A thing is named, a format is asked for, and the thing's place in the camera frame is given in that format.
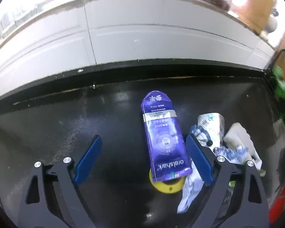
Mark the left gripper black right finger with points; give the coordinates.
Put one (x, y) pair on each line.
(200, 160)

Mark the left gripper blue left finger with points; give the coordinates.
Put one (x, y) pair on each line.
(84, 164)

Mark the blue white wrapper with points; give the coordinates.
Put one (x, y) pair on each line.
(193, 182)

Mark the white bottle brush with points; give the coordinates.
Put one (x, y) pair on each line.
(238, 140)

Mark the small green carton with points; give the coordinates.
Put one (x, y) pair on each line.
(280, 82)

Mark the yellow round lid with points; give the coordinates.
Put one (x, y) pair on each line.
(168, 187)

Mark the stone mortar and pestle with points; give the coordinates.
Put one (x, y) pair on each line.
(271, 24)

